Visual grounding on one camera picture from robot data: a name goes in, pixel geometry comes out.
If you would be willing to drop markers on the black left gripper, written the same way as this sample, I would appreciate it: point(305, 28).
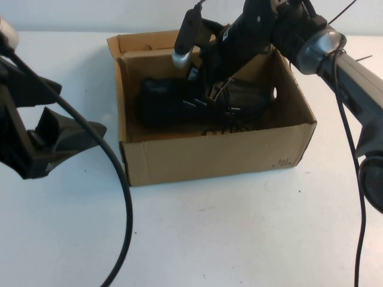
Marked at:
point(12, 134)

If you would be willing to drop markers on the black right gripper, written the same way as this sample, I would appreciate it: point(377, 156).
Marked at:
point(209, 56)

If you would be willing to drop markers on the black mesh sneaker with laces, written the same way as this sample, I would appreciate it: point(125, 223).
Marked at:
point(161, 104)

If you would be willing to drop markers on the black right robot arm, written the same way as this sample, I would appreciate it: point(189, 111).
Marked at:
point(359, 89)

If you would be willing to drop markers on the brown cardboard shoe box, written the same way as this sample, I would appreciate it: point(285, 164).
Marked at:
point(209, 161)

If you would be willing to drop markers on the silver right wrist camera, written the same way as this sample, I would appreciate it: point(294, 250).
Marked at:
point(181, 59)

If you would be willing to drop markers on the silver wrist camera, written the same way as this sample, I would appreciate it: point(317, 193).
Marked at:
point(181, 59)
point(7, 30)

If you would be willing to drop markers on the dark right camera mount plate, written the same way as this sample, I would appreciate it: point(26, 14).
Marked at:
point(184, 27)

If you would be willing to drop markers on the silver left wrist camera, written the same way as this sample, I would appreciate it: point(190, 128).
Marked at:
point(7, 30)

